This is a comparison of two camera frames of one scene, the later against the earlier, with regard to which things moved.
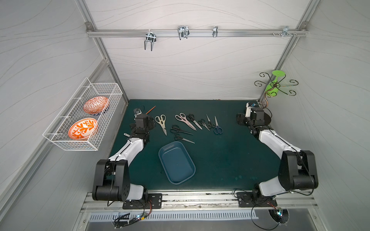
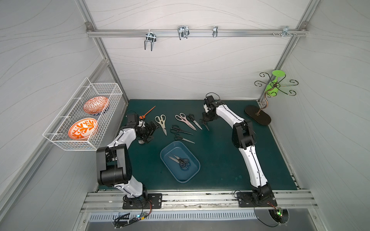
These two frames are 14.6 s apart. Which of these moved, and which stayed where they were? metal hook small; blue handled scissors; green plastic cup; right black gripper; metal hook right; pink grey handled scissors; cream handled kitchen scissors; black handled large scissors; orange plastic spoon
Moved: blue handled scissors; black handled large scissors; right black gripper
Stayed: metal hook right; pink grey handled scissors; cream handled kitchen scissors; metal hook small; green plastic cup; orange plastic spoon
